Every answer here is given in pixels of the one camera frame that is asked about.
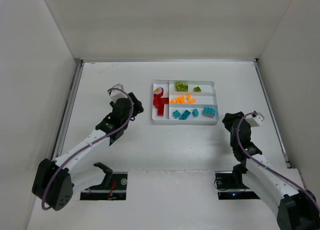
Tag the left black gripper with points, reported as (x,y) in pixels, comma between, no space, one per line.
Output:
(135,105)

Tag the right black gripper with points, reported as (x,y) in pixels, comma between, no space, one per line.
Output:
(230,118)

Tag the teal cloud lego piece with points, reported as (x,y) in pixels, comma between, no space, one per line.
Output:
(209,112)

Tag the blue lego brick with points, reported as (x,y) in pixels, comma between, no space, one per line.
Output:
(195,112)

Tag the red lego with blue brick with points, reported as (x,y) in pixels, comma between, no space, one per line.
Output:
(157,104)

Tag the red rectangular lego brick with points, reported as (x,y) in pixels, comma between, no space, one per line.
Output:
(160,109)

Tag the orange half round lego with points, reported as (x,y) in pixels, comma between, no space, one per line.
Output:
(191,101)

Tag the red flower lego piece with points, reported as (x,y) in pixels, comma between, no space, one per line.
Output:
(158,92)

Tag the teal square lego brick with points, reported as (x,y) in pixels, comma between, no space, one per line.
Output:
(176,114)

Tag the green lego brick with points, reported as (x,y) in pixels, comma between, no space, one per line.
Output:
(185,87)
(179,86)

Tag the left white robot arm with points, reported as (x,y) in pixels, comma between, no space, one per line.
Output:
(80,168)

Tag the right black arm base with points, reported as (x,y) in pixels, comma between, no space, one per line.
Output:
(229,185)

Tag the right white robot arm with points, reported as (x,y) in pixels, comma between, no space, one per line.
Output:
(294,207)

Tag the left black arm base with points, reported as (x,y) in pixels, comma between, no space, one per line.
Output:
(113,186)

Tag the green lego brick in tray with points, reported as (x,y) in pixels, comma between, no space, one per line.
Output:
(185,87)

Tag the white divided sorting tray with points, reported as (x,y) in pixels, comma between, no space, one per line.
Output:
(184,102)

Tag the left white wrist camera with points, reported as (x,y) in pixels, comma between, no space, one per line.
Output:
(116,92)

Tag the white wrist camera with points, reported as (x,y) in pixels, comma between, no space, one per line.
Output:
(255,120)
(116,92)

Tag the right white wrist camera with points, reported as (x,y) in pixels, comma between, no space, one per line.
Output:
(255,120)

